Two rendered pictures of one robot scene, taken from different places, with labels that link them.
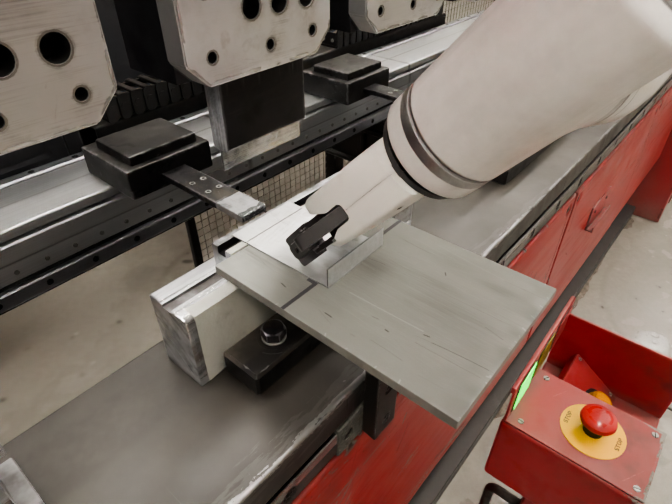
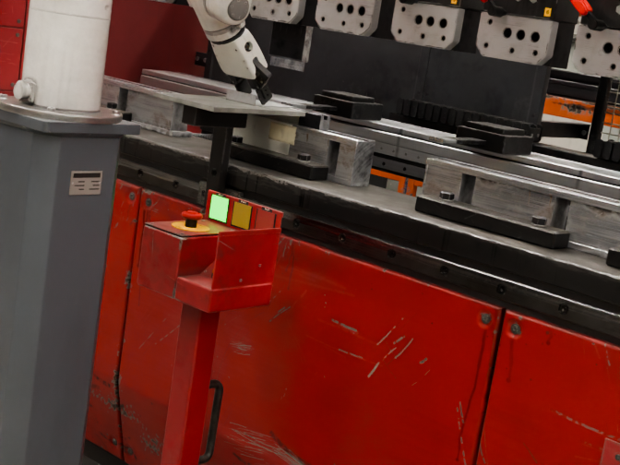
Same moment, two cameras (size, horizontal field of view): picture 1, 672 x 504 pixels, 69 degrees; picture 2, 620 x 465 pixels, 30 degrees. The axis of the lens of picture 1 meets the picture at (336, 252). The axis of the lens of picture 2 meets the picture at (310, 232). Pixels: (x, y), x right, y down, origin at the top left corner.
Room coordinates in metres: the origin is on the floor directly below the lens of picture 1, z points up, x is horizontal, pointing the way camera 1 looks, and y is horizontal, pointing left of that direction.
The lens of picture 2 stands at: (0.58, -2.42, 1.21)
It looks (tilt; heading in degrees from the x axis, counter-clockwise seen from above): 11 degrees down; 91
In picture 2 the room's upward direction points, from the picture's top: 9 degrees clockwise
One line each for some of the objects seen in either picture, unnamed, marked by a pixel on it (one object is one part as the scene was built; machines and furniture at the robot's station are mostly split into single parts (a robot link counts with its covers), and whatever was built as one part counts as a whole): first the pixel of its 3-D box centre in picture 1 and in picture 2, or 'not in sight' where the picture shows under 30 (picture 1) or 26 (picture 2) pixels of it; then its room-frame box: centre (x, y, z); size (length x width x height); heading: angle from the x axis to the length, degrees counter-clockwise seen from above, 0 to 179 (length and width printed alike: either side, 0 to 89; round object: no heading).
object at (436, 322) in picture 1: (380, 280); (231, 104); (0.35, -0.04, 1.00); 0.26 x 0.18 x 0.01; 50
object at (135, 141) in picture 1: (182, 170); (327, 103); (0.54, 0.19, 1.01); 0.26 x 0.12 x 0.05; 50
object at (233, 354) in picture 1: (335, 298); (268, 159); (0.44, 0.00, 0.89); 0.30 x 0.05 x 0.03; 140
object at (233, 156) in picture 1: (259, 105); (289, 45); (0.45, 0.07, 1.13); 0.10 x 0.02 x 0.10; 140
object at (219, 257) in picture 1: (291, 218); (290, 114); (0.47, 0.05, 0.98); 0.20 x 0.03 x 0.03; 140
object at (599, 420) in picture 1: (595, 425); (191, 220); (0.33, -0.30, 0.79); 0.04 x 0.04 x 0.04
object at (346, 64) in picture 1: (378, 85); (474, 137); (0.85, -0.07, 1.01); 0.26 x 0.12 x 0.05; 50
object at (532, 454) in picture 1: (588, 414); (208, 248); (0.37, -0.32, 0.75); 0.20 x 0.16 x 0.18; 141
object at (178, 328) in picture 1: (307, 252); (293, 145); (0.49, 0.04, 0.92); 0.39 x 0.06 x 0.10; 140
